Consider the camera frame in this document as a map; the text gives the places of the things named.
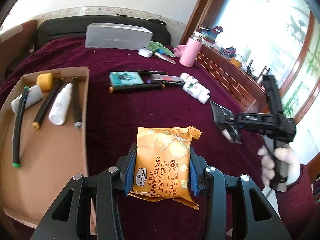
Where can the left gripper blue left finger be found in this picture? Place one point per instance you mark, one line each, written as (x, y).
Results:
(126, 166)

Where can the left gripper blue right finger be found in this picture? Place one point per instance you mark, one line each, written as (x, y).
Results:
(197, 165)

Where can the orange cracker packet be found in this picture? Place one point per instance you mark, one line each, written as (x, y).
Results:
(162, 164)

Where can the white green label bottle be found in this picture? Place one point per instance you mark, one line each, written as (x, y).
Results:
(195, 89)

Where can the white bottle purple label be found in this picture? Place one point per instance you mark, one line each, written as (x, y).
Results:
(58, 112)

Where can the clear case red contents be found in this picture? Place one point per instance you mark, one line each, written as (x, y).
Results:
(160, 77)

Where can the black marker green cap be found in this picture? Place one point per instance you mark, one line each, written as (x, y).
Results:
(17, 129)

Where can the white squeeze tube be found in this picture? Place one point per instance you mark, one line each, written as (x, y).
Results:
(34, 96)

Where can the yellow round jar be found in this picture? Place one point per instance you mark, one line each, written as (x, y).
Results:
(45, 81)

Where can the black foil pouch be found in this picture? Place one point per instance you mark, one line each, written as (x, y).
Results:
(223, 119)

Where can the white wall charger plug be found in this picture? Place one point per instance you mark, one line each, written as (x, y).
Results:
(203, 98)

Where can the white red label pill bottle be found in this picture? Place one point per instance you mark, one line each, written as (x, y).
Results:
(188, 78)

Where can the right white gloved hand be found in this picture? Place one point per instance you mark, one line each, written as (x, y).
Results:
(285, 154)

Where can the wooden window sill ledge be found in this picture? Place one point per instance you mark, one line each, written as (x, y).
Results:
(244, 39)

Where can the maroon bed blanket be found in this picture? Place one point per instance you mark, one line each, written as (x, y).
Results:
(112, 122)

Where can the black marker orange cap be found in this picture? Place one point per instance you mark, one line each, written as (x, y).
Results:
(134, 88)

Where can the brown cardboard tray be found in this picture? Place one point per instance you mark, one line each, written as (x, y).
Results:
(50, 156)

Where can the teal card box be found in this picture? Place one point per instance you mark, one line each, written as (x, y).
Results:
(125, 78)

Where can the pink toothpaste tube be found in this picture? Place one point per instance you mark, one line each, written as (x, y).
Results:
(164, 57)

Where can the small white multiport charger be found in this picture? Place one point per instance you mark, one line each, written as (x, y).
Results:
(144, 52)

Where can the pink cloth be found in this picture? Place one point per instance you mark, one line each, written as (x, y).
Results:
(179, 50)

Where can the pink thermos bottle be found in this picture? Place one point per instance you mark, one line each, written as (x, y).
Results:
(193, 46)

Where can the green cloth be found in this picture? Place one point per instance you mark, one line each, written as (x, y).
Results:
(158, 47)

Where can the grey long box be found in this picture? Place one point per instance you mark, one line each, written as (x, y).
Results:
(118, 36)

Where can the black headboard cushion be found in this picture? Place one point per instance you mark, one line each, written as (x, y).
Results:
(76, 26)

